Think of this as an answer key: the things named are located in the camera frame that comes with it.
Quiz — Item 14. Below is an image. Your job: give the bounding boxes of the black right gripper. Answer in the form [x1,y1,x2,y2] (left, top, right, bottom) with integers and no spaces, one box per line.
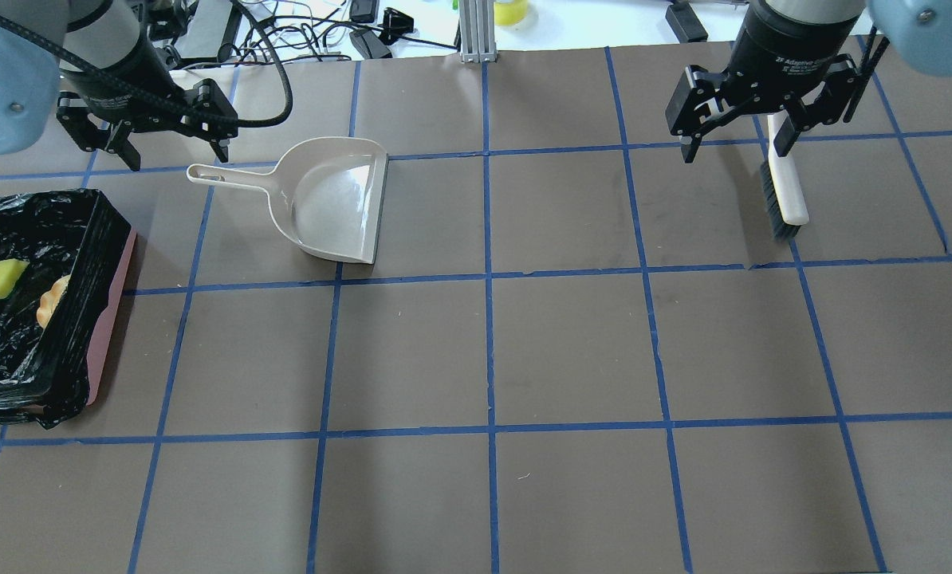
[666,21,861,163]

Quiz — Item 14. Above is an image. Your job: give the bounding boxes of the green yellow sponge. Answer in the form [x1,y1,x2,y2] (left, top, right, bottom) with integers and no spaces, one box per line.
[0,258,30,301]

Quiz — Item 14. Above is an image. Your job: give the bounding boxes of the aluminium frame post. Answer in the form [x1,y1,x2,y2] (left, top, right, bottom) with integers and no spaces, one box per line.
[457,0,498,63]

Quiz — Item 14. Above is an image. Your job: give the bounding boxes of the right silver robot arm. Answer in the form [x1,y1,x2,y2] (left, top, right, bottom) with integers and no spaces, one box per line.
[665,1,952,163]

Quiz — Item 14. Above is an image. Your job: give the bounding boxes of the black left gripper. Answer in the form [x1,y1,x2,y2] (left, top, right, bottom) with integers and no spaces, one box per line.
[54,32,239,171]

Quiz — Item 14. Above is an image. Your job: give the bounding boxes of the beige plastic dustpan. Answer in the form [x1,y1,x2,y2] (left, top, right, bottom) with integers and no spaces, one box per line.
[186,136,390,265]

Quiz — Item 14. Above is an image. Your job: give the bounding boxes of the beige hand brush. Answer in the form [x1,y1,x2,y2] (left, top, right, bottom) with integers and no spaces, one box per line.
[761,112,810,242]

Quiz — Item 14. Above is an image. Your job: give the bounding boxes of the yellow potato toy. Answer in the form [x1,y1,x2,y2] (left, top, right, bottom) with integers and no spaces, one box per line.
[36,275,71,329]

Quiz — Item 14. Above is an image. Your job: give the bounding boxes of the yellow tape roll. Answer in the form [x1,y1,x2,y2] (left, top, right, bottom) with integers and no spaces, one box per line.
[492,0,529,26]

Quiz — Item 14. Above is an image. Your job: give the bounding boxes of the black lined trash bin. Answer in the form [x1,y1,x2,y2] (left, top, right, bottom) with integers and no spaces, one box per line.
[0,188,135,429]

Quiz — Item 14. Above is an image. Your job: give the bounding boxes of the large black power brick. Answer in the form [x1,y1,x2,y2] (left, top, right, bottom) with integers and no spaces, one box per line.
[174,1,242,67]

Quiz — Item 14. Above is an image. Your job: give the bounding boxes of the black power adapter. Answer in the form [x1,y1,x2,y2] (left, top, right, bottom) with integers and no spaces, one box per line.
[664,1,709,44]

